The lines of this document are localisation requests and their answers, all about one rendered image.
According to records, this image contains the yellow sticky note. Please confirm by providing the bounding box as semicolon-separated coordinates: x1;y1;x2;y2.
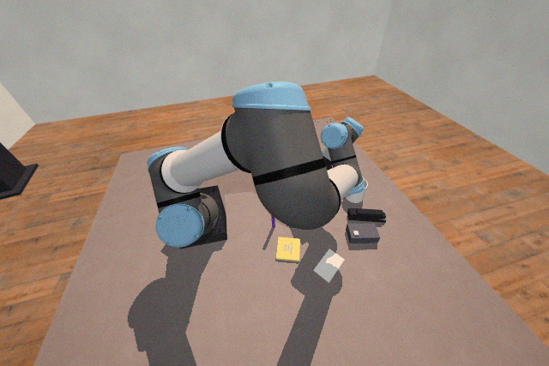
276;237;300;261

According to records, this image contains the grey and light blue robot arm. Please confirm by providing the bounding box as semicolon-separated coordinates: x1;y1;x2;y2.
148;81;365;248

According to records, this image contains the white ceramic mug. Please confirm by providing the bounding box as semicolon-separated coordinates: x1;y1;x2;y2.
345;179;368;203

